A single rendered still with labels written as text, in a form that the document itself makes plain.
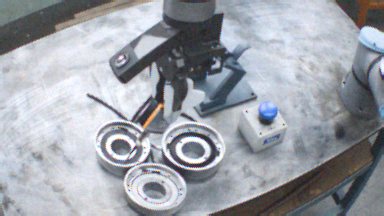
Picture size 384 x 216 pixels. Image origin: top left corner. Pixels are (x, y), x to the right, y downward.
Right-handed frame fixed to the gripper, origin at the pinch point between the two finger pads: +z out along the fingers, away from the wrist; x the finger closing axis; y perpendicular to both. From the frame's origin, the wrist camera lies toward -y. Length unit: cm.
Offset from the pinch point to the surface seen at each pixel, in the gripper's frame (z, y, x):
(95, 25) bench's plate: 13.0, 2.9, 42.2
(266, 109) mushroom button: 5.7, 19.7, -2.3
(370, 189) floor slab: 94, 109, -8
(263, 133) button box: 8.7, 18.1, -4.9
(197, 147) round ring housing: 11.6, 7.4, -0.7
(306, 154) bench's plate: 13.2, 27.2, -11.5
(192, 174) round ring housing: 10.4, 3.1, -6.4
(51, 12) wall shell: 87, 15, 159
